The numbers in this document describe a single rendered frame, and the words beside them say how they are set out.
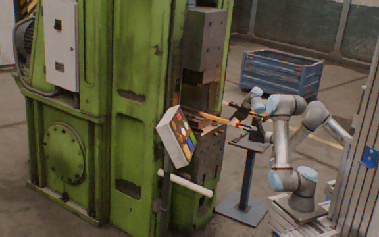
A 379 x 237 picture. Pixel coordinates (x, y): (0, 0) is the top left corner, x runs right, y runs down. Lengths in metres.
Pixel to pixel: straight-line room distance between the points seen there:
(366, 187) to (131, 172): 1.69
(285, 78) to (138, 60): 4.22
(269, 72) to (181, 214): 4.04
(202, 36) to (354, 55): 8.21
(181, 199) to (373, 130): 1.65
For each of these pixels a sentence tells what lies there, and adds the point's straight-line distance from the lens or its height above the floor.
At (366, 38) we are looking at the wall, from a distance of 10.54.
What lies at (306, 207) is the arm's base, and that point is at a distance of 2.35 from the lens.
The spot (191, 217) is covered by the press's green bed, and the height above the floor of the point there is 0.19.
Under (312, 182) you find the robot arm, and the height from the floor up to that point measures 1.00.
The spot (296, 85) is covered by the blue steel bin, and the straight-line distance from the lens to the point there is 6.66.
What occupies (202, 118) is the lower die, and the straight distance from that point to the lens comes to 2.96.
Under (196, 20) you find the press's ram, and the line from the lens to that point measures 2.71.
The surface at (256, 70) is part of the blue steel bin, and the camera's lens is 6.95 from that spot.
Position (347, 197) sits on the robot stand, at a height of 0.95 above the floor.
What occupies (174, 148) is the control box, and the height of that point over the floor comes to 1.05.
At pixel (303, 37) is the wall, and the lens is 11.32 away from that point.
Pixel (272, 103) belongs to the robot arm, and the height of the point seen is 1.37.
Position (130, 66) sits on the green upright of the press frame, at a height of 1.34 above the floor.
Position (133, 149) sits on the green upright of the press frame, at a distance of 3.03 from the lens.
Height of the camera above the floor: 2.06
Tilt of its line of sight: 21 degrees down
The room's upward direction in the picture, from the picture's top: 5 degrees clockwise
